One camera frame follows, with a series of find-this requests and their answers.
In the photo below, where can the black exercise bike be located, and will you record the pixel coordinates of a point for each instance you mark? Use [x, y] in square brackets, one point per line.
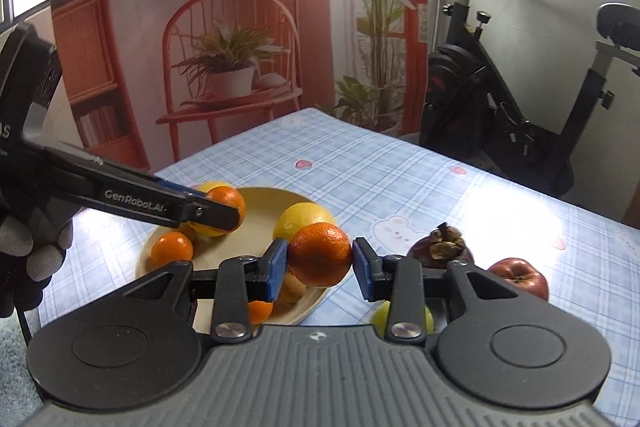
[465, 107]

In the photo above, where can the large green apple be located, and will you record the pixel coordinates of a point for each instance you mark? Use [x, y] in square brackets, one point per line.
[381, 314]

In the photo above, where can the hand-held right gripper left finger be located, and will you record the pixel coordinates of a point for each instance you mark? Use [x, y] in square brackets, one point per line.
[277, 267]

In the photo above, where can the person's left hand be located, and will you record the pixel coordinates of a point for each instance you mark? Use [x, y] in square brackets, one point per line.
[45, 262]

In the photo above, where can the orange tangerine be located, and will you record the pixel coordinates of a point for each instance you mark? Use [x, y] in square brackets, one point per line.
[227, 199]
[320, 254]
[172, 247]
[260, 311]

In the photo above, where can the cream plate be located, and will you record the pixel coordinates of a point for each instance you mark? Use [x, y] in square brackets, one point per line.
[255, 217]

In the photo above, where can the dark purple mangosteen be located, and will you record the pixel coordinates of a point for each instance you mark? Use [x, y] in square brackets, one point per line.
[425, 252]

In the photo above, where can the small brown longan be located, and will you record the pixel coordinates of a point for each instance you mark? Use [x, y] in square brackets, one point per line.
[295, 289]

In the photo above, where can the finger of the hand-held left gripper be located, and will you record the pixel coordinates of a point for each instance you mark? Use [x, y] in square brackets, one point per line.
[175, 187]
[215, 217]

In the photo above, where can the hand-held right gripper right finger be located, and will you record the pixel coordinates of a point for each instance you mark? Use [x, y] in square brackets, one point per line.
[361, 272]

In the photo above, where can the red apple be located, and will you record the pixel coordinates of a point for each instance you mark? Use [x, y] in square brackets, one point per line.
[520, 279]

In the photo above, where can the small yellow lemon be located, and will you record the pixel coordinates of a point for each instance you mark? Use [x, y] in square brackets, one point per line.
[212, 185]

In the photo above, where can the grey shaggy rug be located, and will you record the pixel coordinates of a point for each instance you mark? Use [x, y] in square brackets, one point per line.
[12, 357]

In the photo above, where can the blue plaid tablecloth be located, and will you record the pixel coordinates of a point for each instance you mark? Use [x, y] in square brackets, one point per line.
[450, 187]

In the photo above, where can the large yellow lemon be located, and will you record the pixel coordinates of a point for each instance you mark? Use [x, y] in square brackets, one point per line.
[300, 219]

